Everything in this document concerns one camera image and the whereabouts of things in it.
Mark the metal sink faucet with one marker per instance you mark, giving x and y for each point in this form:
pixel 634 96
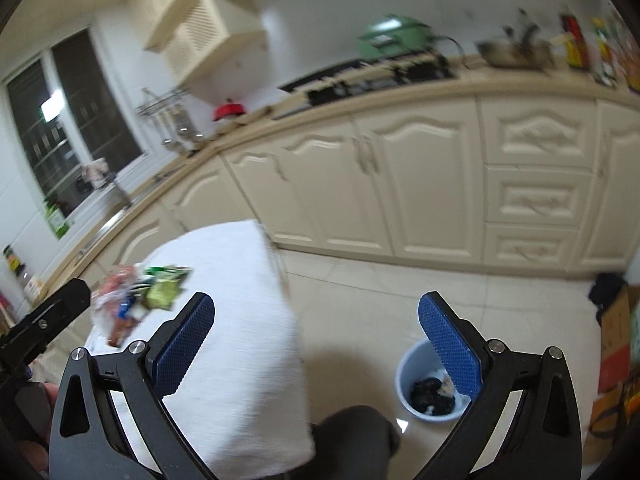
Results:
pixel 121 192

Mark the cream wall cabinet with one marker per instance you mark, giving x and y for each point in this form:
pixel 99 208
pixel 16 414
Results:
pixel 200 25

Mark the person's left hand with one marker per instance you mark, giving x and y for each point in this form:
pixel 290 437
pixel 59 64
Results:
pixel 49 395

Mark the yellow label sauce bottle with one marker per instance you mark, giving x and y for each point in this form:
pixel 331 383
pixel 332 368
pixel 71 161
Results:
pixel 604 52

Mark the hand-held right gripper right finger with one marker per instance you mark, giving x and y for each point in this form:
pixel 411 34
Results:
pixel 450 345

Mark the cream kitchen base cabinet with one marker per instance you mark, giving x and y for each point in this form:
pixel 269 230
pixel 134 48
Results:
pixel 430 175

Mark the person's leg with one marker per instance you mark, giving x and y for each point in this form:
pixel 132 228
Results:
pixel 350 440

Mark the black gas stove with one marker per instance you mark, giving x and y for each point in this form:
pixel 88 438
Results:
pixel 370 77

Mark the green snack packet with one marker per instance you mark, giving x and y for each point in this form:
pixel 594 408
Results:
pixel 167 287

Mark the green cooking pot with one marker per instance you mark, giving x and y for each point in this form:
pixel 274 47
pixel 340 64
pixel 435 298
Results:
pixel 395 35

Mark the red kitchen pot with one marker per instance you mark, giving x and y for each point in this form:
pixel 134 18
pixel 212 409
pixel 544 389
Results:
pixel 230 110

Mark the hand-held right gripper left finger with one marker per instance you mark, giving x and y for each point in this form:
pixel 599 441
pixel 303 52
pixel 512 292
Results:
pixel 185 345

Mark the red label sauce bottle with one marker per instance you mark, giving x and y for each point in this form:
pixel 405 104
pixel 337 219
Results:
pixel 575 40

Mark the brown cardboard box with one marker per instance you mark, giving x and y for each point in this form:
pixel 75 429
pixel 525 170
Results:
pixel 620 340

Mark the hanging metal ladle rack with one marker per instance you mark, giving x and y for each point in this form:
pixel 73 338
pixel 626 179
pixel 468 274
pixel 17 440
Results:
pixel 170 120

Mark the dark kitchen window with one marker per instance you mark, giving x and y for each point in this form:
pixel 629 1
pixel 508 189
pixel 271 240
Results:
pixel 75 120

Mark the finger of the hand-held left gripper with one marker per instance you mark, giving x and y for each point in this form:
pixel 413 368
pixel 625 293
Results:
pixel 47 315

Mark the pink cloth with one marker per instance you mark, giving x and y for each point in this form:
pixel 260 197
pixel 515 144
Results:
pixel 95 172

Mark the white towel-covered table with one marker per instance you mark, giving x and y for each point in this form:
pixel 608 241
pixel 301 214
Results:
pixel 240 340

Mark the green dish soap bottle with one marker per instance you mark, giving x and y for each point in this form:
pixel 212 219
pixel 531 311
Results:
pixel 56 220

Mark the red printed plastic wrapper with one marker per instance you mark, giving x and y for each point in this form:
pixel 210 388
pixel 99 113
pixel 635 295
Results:
pixel 117 305

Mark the dark crumpled bag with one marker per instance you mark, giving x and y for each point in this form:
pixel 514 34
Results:
pixel 425 395

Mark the black bag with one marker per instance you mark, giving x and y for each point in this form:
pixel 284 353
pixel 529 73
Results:
pixel 607 290

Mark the brown paper bag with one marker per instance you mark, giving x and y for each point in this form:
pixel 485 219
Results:
pixel 607 425

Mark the light blue plastic bin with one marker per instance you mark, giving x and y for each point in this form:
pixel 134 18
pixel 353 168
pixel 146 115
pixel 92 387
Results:
pixel 411 370

